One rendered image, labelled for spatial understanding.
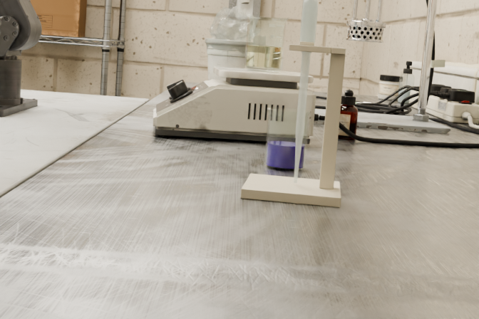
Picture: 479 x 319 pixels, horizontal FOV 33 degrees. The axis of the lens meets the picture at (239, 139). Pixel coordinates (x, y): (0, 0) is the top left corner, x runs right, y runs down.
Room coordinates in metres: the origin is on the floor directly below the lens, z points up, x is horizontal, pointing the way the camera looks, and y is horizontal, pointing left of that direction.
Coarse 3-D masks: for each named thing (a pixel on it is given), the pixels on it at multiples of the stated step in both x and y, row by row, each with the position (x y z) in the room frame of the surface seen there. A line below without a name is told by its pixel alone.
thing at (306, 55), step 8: (304, 56) 0.67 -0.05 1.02; (304, 64) 0.67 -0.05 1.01; (304, 72) 0.67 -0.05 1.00; (304, 80) 0.67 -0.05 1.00; (304, 88) 0.67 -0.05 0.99; (304, 96) 0.67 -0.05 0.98; (304, 104) 0.67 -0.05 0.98; (304, 112) 0.67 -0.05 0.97; (304, 120) 0.67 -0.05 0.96; (296, 128) 0.67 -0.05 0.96; (296, 136) 0.67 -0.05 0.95; (296, 144) 0.67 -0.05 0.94; (296, 152) 0.67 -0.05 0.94; (296, 160) 0.67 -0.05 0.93; (296, 168) 0.67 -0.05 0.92; (296, 176) 0.67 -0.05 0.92
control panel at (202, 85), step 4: (200, 84) 1.09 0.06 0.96; (204, 84) 1.06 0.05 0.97; (196, 88) 1.04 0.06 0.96; (200, 88) 1.03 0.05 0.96; (204, 88) 1.00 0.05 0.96; (196, 92) 1.00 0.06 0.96; (188, 96) 1.00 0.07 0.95; (164, 100) 1.10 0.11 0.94; (168, 100) 1.07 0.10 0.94; (180, 100) 0.99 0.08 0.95; (160, 104) 1.08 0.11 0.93; (164, 104) 1.05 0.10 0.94; (168, 104) 1.02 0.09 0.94; (172, 104) 0.99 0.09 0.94; (156, 108) 1.04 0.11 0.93; (160, 108) 1.01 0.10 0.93; (164, 108) 0.99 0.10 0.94; (156, 112) 0.99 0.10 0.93
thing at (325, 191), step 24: (312, 48) 0.66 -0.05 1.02; (336, 48) 0.66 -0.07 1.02; (336, 72) 0.67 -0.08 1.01; (336, 96) 0.66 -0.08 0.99; (336, 120) 0.66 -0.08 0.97; (336, 144) 0.66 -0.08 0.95; (264, 192) 0.64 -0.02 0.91; (288, 192) 0.64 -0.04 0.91; (312, 192) 0.64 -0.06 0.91; (336, 192) 0.65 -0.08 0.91
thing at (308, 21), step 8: (304, 0) 0.67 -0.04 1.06; (312, 0) 0.67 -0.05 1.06; (304, 8) 0.67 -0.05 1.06; (312, 8) 0.67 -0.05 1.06; (304, 16) 0.67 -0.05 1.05; (312, 16) 0.67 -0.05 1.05; (304, 24) 0.67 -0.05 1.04; (312, 24) 0.67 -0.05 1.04; (304, 32) 0.67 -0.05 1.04; (312, 32) 0.67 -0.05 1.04; (304, 40) 0.67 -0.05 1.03; (312, 40) 0.67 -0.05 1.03
